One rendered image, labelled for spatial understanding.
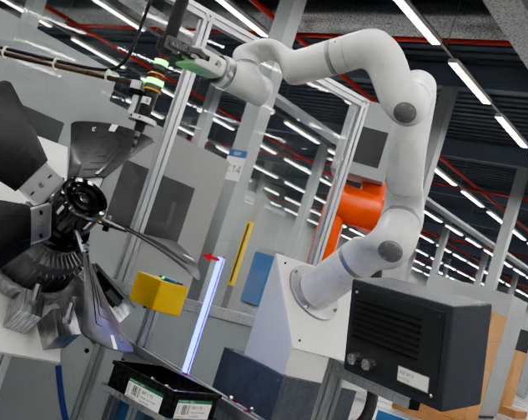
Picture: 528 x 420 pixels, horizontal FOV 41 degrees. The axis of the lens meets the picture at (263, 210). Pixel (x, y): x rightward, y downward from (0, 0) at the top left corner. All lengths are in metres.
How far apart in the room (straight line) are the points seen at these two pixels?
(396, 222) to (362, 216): 3.83
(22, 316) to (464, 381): 0.97
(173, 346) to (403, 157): 1.30
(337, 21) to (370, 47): 10.10
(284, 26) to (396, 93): 7.45
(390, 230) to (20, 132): 0.95
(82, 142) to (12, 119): 0.24
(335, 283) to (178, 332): 0.87
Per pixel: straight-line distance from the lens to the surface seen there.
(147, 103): 1.76
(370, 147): 5.71
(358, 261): 1.99
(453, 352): 1.28
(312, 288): 2.09
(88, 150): 1.88
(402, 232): 1.87
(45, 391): 2.58
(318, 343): 2.07
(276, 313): 2.08
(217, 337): 2.83
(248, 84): 1.88
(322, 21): 12.02
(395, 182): 1.86
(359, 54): 1.75
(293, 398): 2.02
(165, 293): 2.10
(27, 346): 1.75
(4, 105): 1.76
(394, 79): 1.72
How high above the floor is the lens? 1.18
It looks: 5 degrees up
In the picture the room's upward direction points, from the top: 18 degrees clockwise
